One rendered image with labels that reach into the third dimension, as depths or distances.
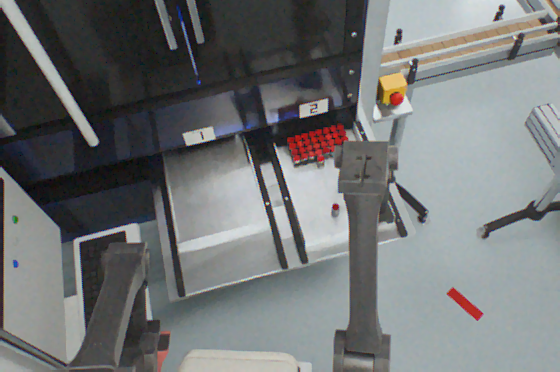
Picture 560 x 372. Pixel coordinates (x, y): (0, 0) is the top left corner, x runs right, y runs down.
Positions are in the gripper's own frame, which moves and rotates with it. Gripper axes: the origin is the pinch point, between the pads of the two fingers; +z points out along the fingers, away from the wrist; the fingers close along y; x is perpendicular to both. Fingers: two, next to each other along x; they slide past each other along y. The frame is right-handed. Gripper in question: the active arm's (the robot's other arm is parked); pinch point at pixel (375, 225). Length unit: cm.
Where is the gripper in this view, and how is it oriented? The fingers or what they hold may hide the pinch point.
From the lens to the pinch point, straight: 153.2
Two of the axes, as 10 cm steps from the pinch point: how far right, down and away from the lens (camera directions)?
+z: 0.9, 6.5, 7.5
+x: -9.7, 2.2, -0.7
